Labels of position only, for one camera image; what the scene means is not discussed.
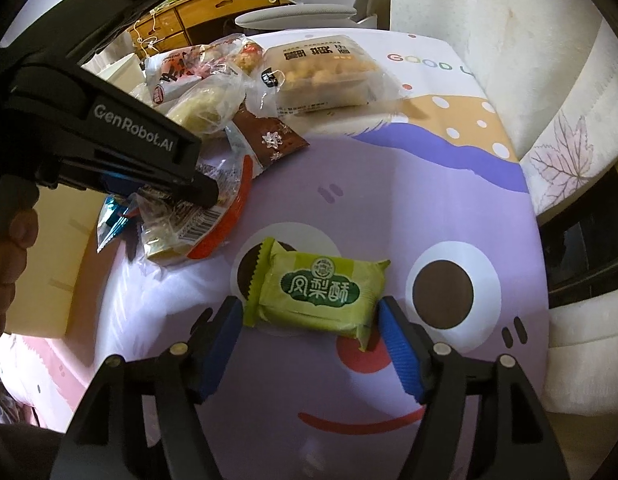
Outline white leaf print curtain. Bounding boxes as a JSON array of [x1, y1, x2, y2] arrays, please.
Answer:
[[389, 0, 618, 216]]

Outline yellow puffs clear bag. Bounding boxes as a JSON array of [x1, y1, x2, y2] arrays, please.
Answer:
[[166, 72, 250, 137]]

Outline dark window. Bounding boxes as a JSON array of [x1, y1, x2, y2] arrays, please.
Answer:
[[536, 157, 618, 308]]

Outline white cable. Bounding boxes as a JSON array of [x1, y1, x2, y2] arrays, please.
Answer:
[[131, 10, 162, 53]]

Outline cartoon face printed mat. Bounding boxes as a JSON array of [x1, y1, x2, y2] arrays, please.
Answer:
[[91, 27, 550, 480]]

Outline blue foil candy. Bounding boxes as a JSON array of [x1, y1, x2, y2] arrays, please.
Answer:
[[96, 195, 140, 254]]

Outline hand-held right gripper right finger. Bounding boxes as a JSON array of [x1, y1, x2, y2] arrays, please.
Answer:
[[376, 296, 572, 480]]

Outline red white snack bag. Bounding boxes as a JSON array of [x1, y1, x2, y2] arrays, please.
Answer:
[[144, 45, 244, 107]]

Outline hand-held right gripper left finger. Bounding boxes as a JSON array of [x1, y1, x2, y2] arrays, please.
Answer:
[[49, 296, 244, 480]]

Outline yellow-green snack packet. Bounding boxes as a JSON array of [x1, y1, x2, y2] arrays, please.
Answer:
[[243, 237, 392, 352]]

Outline brown snowflake snack packet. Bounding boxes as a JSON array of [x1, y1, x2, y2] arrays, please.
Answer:
[[229, 107, 310, 178]]

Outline white plastic bin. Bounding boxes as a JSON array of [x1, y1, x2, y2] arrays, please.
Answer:
[[36, 52, 147, 341]]

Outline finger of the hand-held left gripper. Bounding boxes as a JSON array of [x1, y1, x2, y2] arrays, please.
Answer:
[[96, 171, 222, 209]]

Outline clear pastry tray pack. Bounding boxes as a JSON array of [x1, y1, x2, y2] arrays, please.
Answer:
[[261, 34, 404, 117]]

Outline wooden desk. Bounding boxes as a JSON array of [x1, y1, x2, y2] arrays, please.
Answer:
[[124, 0, 310, 56]]

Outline clear red-edged snack packet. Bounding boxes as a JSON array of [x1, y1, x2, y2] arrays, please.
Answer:
[[138, 152, 254, 266]]

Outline round pastry clear packet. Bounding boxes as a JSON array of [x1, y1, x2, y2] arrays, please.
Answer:
[[229, 35, 267, 78]]

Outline person's left hand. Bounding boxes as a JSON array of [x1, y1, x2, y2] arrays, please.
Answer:
[[0, 209, 40, 339]]

